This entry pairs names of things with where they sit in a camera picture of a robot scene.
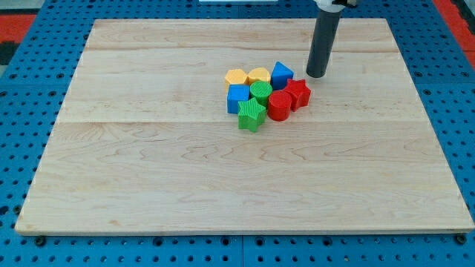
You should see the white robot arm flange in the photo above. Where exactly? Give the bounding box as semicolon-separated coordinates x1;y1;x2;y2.
314;0;358;13

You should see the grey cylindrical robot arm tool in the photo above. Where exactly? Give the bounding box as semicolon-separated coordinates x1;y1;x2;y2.
306;10;341;78

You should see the blue cube block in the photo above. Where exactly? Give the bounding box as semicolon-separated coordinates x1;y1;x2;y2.
226;84;250;113

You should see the green star block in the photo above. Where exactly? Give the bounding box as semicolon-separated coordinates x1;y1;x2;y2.
237;98;266;132

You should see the green cylinder block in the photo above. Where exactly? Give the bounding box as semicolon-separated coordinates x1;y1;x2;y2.
250;81;273;108

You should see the red cylinder block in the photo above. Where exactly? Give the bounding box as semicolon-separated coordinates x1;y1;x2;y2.
268;90;292;122

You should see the yellow hexagon block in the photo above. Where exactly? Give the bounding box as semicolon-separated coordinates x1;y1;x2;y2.
224;69;249;92

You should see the yellow half-round block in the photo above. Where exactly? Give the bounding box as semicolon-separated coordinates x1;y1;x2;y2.
248;67;271;85

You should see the red star block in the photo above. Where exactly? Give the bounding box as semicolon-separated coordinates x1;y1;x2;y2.
284;79;312;112

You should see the blue triangle block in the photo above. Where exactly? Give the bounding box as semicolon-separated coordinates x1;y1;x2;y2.
271;62;294;90

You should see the light wooden board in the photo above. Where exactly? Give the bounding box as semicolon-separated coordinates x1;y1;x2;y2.
16;19;474;236

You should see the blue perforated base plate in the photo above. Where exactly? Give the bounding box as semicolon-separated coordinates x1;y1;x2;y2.
1;0;474;266

